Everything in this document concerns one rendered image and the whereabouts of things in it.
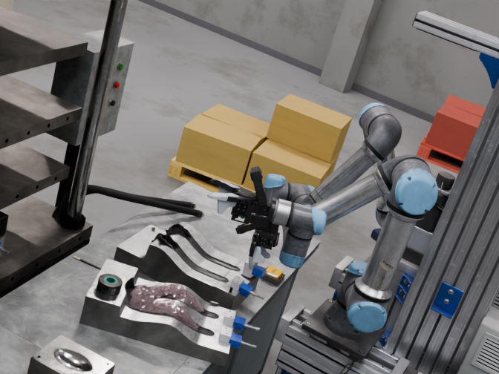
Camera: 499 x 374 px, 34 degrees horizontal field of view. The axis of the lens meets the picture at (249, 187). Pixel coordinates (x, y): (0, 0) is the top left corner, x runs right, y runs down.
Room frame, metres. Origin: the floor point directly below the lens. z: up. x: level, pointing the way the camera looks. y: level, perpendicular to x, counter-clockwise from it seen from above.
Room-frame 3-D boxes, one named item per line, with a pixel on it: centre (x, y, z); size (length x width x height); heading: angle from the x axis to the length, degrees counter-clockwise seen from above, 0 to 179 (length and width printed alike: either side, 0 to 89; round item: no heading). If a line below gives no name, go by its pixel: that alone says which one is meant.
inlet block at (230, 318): (2.43, -0.11, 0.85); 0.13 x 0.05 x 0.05; 91
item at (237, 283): (2.60, -0.11, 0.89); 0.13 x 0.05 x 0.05; 74
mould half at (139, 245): (2.73, 0.14, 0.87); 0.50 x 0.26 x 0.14; 74
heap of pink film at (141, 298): (2.37, 0.15, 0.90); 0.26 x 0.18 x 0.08; 91
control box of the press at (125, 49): (3.14, 0.75, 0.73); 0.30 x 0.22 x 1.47; 164
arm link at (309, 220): (2.17, -0.18, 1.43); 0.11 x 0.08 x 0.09; 95
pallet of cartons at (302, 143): (5.55, -0.01, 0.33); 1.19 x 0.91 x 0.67; 68
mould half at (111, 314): (2.37, 0.16, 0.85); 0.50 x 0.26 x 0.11; 91
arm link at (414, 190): (2.19, -0.45, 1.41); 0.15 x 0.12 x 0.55; 5
